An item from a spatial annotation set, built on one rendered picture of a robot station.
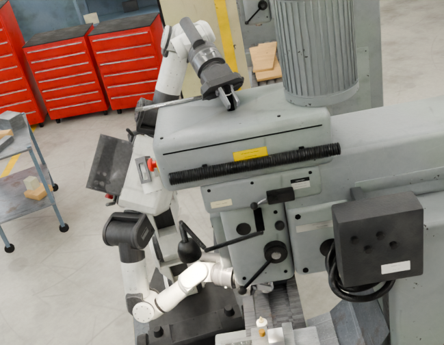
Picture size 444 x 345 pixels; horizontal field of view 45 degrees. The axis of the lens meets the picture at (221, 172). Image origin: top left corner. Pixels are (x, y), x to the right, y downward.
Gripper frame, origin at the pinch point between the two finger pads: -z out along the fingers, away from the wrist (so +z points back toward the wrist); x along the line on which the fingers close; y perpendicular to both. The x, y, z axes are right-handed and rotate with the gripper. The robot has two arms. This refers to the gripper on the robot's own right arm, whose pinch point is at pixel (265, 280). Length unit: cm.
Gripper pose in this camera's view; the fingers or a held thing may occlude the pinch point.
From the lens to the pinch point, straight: 185.6
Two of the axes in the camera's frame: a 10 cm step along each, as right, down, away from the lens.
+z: -9.1, -0.7, 4.1
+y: 1.8, 8.3, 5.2
